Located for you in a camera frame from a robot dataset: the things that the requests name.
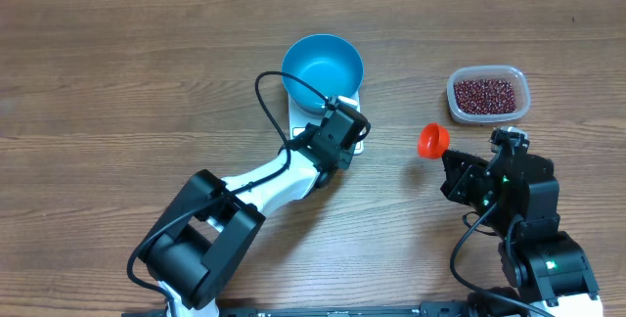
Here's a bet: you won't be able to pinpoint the red scoop with blue handle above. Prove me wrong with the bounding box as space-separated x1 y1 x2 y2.
417 123 450 159

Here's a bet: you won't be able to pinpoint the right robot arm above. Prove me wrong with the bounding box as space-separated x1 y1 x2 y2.
441 149 604 316

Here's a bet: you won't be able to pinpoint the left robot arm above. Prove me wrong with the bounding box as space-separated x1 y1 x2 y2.
127 104 371 316

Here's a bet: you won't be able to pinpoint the white digital kitchen scale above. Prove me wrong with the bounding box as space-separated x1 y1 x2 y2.
288 92 361 139

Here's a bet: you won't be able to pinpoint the blue bowl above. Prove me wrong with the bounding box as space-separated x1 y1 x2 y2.
282 34 365 98

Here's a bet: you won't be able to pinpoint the clear plastic container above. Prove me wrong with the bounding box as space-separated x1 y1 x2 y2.
446 65 531 124

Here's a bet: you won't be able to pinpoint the red beans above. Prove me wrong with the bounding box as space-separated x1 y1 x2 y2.
453 78 516 114

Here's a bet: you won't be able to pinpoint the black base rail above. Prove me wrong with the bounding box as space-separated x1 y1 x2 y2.
219 300 484 317

